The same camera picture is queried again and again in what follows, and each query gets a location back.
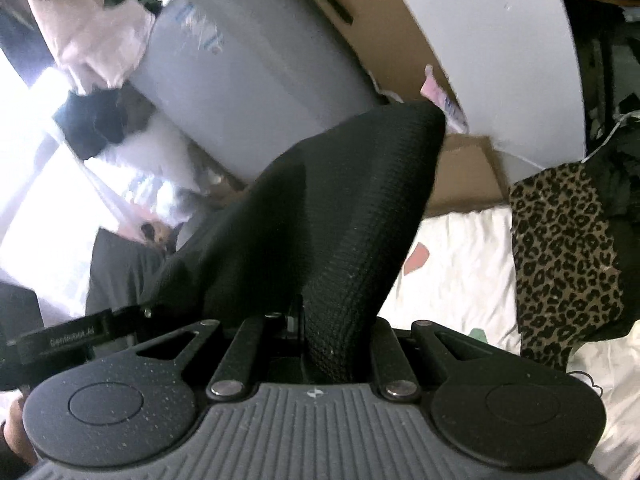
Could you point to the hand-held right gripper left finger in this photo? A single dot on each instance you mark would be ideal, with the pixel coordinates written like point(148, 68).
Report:
point(295, 330)

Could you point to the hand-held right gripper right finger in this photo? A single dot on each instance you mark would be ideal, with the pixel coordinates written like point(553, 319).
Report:
point(395, 365)

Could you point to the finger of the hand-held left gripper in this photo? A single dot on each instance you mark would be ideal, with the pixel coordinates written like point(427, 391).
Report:
point(130, 319)

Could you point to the black shorts with floral trim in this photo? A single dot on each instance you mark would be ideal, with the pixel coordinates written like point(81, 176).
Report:
point(325, 210)

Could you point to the person's left hand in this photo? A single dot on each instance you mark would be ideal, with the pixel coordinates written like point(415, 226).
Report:
point(20, 430)

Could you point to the teddy bear plush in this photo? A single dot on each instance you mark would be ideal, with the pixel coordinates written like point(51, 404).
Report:
point(156, 235)

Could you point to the bear print blanket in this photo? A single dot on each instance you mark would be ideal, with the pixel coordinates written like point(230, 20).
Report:
point(465, 270)

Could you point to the leopard print garment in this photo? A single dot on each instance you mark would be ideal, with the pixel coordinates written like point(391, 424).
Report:
point(560, 260)

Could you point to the pink and purple packet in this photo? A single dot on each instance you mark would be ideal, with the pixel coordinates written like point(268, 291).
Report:
point(435, 90)

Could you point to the pale pink hanging garment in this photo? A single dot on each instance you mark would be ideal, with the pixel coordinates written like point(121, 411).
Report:
point(90, 25)

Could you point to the tall brown panel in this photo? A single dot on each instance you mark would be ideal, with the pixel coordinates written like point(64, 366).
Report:
point(390, 35)

